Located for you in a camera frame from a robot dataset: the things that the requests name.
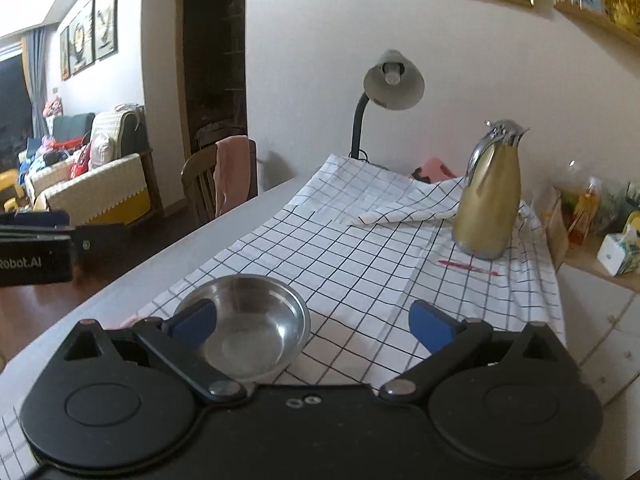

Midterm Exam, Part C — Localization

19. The black and white checked tablecloth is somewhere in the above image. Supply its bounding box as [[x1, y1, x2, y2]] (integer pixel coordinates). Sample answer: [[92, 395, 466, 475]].
[[0, 154, 568, 466]]

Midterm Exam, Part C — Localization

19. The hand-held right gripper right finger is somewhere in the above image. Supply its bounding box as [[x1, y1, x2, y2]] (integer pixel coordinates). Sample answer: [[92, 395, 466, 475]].
[[377, 300, 566, 403]]

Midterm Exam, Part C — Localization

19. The pink towel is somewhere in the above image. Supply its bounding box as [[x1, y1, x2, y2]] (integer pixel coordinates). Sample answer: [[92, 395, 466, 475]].
[[214, 136, 251, 216]]

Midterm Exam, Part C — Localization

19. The white drawer cabinet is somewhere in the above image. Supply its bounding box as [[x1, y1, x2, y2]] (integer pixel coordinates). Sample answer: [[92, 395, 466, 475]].
[[550, 200, 640, 406]]

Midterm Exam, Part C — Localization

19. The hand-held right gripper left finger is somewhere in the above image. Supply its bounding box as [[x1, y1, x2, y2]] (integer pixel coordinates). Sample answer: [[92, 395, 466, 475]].
[[62, 299, 251, 403]]

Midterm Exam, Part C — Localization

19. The glass jar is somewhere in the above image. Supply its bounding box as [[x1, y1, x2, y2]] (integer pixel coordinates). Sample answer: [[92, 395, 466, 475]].
[[555, 160, 616, 246]]

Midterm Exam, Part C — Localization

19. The sofa with cream cover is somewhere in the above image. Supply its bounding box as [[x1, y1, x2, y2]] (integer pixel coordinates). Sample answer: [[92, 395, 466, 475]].
[[25, 110, 163, 226]]

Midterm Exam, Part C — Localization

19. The grey gooseneck desk lamp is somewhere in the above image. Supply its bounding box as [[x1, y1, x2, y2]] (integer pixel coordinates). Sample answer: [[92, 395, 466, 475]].
[[348, 50, 426, 161]]

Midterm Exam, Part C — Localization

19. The dark green sofa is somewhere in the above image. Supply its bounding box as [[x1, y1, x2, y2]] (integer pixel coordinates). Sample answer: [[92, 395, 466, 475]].
[[52, 112, 96, 143]]

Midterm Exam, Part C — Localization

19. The black framed wall picture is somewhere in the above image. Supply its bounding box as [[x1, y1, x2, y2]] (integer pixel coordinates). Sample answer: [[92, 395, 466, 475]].
[[60, 25, 71, 81], [95, 0, 120, 61], [68, 0, 96, 76]]

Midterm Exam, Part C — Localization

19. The gold thermos jug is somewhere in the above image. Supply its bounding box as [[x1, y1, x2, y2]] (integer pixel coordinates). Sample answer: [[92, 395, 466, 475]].
[[452, 120, 531, 260]]

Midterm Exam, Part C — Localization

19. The pink object behind tablecloth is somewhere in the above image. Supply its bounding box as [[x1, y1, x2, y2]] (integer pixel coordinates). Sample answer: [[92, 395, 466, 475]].
[[412, 158, 463, 183]]

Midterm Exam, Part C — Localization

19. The red pen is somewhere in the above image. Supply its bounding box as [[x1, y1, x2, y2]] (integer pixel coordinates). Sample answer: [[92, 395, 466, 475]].
[[438, 259, 501, 276]]

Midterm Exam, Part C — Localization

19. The grey window curtain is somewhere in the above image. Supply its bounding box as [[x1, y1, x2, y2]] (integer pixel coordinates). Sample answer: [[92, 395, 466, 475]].
[[22, 27, 48, 141]]

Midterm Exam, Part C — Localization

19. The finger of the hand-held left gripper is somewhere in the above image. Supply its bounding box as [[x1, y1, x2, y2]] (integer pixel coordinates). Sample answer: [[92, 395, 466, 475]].
[[0, 211, 127, 272]]

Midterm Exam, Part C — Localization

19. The stainless steel bowl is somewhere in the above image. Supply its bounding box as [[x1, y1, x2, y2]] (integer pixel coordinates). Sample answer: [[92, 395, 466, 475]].
[[172, 275, 312, 383]]

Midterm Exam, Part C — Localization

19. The wooden chair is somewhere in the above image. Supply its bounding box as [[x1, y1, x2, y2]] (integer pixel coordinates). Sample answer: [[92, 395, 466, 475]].
[[181, 136, 258, 226]]

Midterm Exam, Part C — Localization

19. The white tissue box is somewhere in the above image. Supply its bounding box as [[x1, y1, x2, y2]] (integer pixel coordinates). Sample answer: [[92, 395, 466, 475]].
[[597, 225, 640, 277]]

